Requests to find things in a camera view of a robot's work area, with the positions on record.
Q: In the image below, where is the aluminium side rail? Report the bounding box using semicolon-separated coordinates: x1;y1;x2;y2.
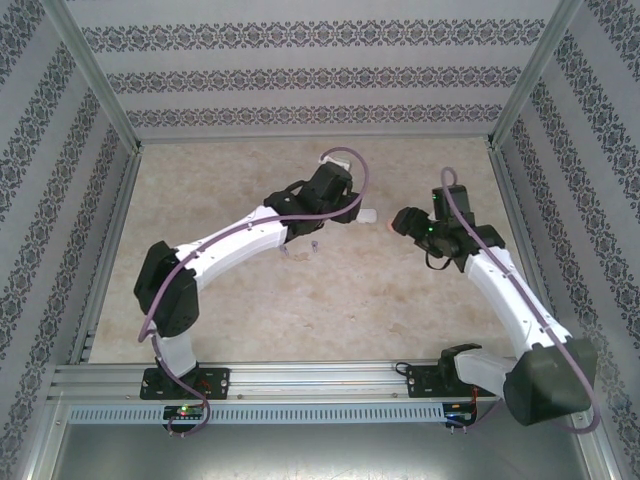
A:
488;147;571;361
69;144;144;366

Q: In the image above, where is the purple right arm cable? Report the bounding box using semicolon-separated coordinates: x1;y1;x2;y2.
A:
440;167;601;436

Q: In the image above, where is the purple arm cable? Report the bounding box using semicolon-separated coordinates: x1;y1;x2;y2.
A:
138;145;372;437
440;167;601;436

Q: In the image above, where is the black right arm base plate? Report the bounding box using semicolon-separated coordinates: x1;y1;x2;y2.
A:
405;363;501;400

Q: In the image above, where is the aluminium frame post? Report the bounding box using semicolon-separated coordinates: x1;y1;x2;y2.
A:
42;0;145;151
485;0;586;150

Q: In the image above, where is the aluminium mounting rail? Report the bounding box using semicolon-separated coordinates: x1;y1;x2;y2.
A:
48;362;586;402

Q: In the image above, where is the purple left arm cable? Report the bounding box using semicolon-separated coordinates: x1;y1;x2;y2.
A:
138;145;372;437

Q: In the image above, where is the slotted grey cable duct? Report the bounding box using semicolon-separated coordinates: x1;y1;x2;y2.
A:
67;403;446;425

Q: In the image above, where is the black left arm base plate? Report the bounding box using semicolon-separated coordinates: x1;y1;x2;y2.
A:
141;367;232;401

